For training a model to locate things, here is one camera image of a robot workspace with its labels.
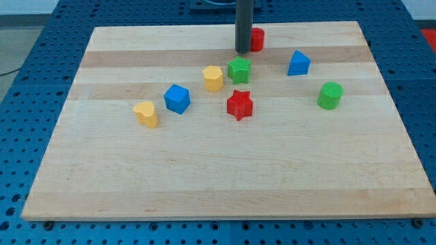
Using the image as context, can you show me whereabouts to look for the green star block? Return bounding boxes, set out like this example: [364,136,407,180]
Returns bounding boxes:
[228,56,251,84]

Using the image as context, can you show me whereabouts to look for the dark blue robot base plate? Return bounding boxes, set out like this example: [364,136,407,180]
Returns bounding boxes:
[189,0,263,14]

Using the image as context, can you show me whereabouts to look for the yellow hexagon block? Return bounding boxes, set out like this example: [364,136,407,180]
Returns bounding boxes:
[202,65,223,92]

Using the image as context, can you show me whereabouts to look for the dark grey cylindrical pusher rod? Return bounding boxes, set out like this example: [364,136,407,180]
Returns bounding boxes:
[235,0,254,54]

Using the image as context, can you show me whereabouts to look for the light wooden board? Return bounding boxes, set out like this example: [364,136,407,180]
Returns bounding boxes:
[22,21,435,221]

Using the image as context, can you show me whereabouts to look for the red star block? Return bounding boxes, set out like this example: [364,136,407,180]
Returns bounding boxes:
[227,90,253,120]

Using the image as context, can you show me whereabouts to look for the black cable on floor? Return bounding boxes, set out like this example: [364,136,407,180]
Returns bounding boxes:
[0,67,22,77]

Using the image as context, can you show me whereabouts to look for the green cylinder block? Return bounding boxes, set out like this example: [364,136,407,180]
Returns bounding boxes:
[317,82,344,110]

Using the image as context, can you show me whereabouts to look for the red cylinder block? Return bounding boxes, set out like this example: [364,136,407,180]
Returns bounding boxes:
[251,27,265,52]

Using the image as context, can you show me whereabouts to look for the yellow heart block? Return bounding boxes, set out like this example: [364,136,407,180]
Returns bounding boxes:
[133,101,159,128]

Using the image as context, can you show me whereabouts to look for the blue triangular prism block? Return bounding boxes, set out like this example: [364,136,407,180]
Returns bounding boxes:
[287,50,311,76]

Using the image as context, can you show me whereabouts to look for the blue cube block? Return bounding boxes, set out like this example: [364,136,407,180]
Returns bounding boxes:
[163,84,191,114]

